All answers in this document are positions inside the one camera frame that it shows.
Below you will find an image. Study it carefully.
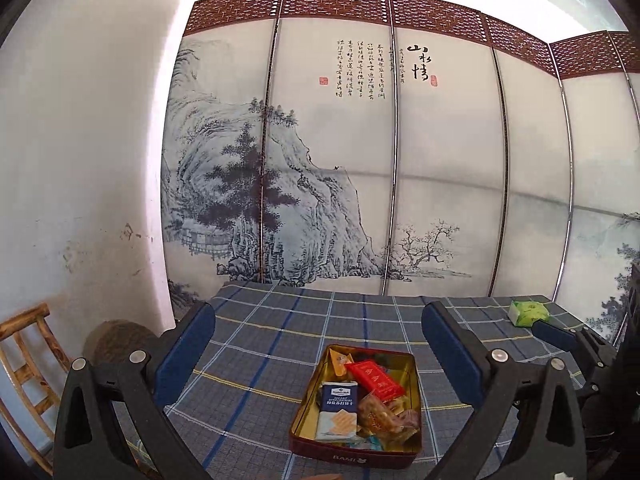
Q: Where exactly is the clear packet of orange crackers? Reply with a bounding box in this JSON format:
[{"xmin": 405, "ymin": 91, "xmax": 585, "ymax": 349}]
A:
[{"xmin": 357, "ymin": 392, "xmax": 408, "ymax": 441}]

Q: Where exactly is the orange snack packet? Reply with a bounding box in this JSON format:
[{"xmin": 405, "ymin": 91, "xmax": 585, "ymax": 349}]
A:
[{"xmin": 327, "ymin": 347, "xmax": 356, "ymax": 378}]

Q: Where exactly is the green snack packet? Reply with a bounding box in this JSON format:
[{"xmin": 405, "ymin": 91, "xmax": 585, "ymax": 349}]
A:
[{"xmin": 508, "ymin": 299, "xmax": 550, "ymax": 328}]

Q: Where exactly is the red snack packet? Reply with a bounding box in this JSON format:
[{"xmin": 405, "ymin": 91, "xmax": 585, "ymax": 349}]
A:
[{"xmin": 346, "ymin": 359, "xmax": 406, "ymax": 403}]

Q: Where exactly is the navy soda cracker packet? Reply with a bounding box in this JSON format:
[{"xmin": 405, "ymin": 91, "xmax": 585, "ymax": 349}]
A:
[{"xmin": 315, "ymin": 381, "xmax": 361, "ymax": 442}]

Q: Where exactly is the grey plaid tablecloth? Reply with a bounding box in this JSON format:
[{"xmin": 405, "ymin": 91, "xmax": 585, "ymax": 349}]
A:
[{"xmin": 165, "ymin": 282, "xmax": 621, "ymax": 480}]

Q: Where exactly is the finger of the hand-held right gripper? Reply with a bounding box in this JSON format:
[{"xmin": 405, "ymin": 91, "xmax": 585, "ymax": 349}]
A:
[{"xmin": 531, "ymin": 320, "xmax": 618, "ymax": 376}]

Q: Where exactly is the wooden chair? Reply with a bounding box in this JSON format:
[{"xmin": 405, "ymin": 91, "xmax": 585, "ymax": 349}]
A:
[{"xmin": 0, "ymin": 302, "xmax": 71, "ymax": 476}]

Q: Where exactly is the red tin box gold interior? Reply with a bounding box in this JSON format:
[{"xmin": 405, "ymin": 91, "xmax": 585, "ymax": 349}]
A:
[{"xmin": 289, "ymin": 344, "xmax": 422, "ymax": 467}]

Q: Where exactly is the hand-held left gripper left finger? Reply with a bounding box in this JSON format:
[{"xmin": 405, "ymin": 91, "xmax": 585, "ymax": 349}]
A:
[{"xmin": 52, "ymin": 301, "xmax": 217, "ymax": 480}]

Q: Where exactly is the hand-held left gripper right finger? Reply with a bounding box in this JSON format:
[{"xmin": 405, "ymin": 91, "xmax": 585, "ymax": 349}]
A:
[{"xmin": 421, "ymin": 301, "xmax": 587, "ymax": 480}]

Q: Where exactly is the ink landscape folding screen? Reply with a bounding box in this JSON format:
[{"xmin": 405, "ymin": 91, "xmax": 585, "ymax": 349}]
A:
[{"xmin": 160, "ymin": 0, "xmax": 640, "ymax": 351}]

